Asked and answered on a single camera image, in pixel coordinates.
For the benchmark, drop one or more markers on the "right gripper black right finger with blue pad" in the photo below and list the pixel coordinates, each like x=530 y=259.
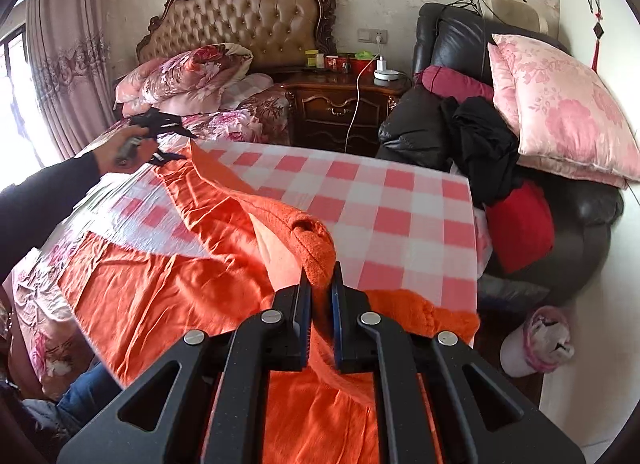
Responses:
x=436 y=399

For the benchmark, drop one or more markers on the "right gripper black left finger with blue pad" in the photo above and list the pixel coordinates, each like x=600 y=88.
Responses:
x=205 y=399

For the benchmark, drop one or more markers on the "orange pants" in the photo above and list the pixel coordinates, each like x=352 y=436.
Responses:
x=132 y=305

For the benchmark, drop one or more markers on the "left forearm black sleeve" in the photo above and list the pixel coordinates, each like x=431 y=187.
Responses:
x=31 y=210

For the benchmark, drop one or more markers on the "person's left hand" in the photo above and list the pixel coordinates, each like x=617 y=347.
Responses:
x=107 y=153

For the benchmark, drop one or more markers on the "floral pink folded quilt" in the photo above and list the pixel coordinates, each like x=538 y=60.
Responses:
x=189 y=83

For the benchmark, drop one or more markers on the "pink patterned curtain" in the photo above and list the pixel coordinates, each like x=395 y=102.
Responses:
x=68 y=54

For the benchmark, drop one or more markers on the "red white checkered cover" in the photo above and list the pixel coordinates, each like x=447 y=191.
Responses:
x=393 y=225

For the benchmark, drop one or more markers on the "tufted beige carved headboard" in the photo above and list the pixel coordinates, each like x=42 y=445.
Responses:
x=277 y=32

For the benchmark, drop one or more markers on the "dark wooden nightstand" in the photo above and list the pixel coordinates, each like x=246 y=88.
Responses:
x=339 y=112

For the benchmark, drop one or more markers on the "white bin pink liner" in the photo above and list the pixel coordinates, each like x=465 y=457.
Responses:
x=540 y=345

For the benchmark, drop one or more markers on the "red garment on chair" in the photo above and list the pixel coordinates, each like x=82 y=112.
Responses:
x=521 y=227

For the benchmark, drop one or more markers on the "black garment on chair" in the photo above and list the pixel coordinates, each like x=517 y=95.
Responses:
x=483 y=147

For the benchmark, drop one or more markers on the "black leather armchair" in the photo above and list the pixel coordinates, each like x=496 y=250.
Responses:
x=583 y=211

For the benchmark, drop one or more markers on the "magenta garment on chair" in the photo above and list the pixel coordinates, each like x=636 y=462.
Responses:
x=448 y=83

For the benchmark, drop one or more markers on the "pink floral cushion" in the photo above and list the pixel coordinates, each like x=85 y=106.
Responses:
x=565 y=118

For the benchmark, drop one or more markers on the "red Chinese knot ornament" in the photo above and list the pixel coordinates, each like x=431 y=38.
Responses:
x=596 y=11

